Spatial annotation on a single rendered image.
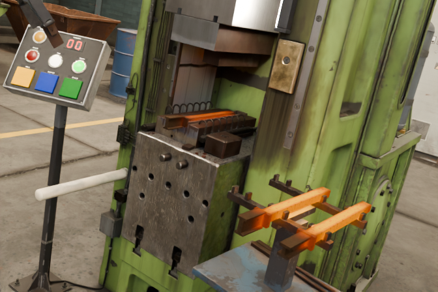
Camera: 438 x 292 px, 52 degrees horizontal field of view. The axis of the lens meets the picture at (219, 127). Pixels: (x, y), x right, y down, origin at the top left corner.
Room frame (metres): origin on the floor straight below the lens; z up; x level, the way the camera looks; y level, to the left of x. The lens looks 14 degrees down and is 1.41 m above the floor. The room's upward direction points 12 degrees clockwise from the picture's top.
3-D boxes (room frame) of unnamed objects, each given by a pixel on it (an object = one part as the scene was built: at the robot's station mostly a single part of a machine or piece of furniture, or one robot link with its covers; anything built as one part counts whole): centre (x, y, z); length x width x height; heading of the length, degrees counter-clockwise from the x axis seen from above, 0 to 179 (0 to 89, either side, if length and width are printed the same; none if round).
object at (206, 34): (1.80, 0.04, 1.32); 0.42 x 0.20 x 0.10; 148
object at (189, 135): (1.80, 0.04, 0.96); 0.42 x 0.20 x 0.09; 148
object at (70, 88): (1.71, 0.59, 1.01); 0.07 x 0.05 x 0.07; 83
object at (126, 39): (6.28, 1.34, 0.44); 0.59 x 0.59 x 0.88
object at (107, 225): (1.91, 0.40, 0.36); 0.09 x 0.07 x 0.12; 58
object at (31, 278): (1.85, 0.67, 0.05); 0.22 x 0.22 x 0.09; 58
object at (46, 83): (1.72, 0.69, 1.01); 0.07 x 0.05 x 0.07; 83
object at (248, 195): (1.24, -0.16, 0.95); 0.23 x 0.06 x 0.02; 143
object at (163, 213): (1.78, -0.01, 0.69); 0.56 x 0.38 x 0.45; 148
